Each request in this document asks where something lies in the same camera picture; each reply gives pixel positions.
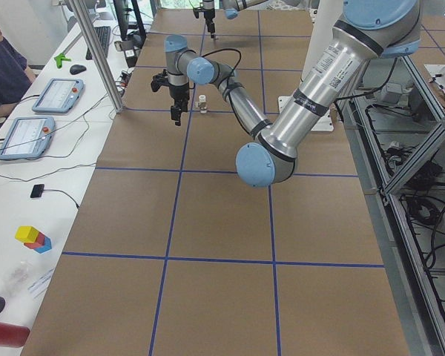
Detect white PPR pipe fitting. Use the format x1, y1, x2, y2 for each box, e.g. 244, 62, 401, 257
194, 94, 208, 114

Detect black monitor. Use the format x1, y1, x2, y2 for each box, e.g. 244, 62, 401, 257
113, 0, 146, 43

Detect black keyboard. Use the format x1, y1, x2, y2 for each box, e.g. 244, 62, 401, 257
94, 26, 111, 57

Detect black computer mouse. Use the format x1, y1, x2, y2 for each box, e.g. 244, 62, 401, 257
69, 65, 87, 75

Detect upper blue teach pendant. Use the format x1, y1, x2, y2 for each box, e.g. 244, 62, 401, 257
32, 78, 85, 114

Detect blue teach pendant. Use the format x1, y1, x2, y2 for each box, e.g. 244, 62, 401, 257
0, 116, 55, 161
32, 78, 85, 114

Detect green plastic part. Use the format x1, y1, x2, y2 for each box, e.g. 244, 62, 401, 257
54, 53, 71, 69

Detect lower blue teach pendant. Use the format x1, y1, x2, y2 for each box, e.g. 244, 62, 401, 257
0, 116, 55, 161

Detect small black box on table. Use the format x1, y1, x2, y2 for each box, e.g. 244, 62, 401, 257
30, 184, 45, 199

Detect seated person in dark shirt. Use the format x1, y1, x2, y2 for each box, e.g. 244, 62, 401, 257
0, 28, 36, 118

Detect stacked coloured toy blocks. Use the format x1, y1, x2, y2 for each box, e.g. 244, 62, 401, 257
15, 225, 52, 254

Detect red cylinder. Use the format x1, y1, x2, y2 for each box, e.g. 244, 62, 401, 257
0, 322, 30, 348

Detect aluminium frame post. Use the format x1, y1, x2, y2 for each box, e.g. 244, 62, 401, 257
70, 0, 123, 113

